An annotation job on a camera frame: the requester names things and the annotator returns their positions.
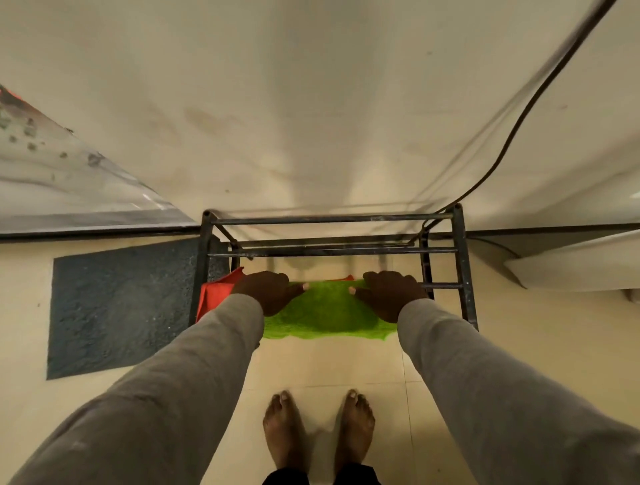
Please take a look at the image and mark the person's left hand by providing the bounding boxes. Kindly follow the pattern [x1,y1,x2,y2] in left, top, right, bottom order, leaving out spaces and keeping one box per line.
[231,271,310,317]

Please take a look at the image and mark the person's right hand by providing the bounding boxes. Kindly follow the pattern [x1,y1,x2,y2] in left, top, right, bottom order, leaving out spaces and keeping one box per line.
[348,271,430,324]

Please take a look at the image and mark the green fuzzy cloth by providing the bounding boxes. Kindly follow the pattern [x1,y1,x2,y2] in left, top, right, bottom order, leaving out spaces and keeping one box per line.
[262,280,398,341]

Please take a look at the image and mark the person's left forearm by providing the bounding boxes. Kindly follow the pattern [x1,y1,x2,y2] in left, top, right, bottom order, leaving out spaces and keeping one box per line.
[10,294,265,485]

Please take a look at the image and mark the person's right forearm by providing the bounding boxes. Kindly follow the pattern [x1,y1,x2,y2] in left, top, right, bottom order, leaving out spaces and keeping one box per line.
[397,298,640,485]

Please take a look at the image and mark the orange cloth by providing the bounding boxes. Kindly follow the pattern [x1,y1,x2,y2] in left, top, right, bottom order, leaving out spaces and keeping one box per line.
[196,267,355,323]

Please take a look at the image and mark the black metal rack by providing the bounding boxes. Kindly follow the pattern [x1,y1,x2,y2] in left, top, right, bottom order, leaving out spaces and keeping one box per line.
[188,204,479,331]

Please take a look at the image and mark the person's right foot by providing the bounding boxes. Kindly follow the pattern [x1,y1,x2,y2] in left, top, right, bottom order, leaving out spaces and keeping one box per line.
[334,390,376,470]

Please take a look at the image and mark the person's foot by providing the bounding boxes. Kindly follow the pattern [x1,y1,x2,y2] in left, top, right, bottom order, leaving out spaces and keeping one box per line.
[262,391,308,473]
[334,390,376,470]

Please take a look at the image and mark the person's left foot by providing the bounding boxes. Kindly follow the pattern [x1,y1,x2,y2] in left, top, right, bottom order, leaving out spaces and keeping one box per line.
[262,391,308,473]

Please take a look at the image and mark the dark grey floor mat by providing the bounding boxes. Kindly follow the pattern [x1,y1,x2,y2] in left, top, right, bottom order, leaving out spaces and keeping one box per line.
[46,237,231,380]

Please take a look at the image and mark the black trousers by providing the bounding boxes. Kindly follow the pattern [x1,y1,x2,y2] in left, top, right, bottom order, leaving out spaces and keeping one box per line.
[262,465,381,485]

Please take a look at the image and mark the white curved panel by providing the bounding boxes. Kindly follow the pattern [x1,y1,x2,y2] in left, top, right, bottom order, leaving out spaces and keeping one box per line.
[504,230,640,291]

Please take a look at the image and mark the clear plastic sheet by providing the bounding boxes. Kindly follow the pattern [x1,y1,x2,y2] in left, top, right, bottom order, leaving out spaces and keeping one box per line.
[0,85,198,236]

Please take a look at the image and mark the black cable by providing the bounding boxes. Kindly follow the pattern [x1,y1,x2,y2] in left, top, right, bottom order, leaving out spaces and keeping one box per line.
[407,0,619,245]

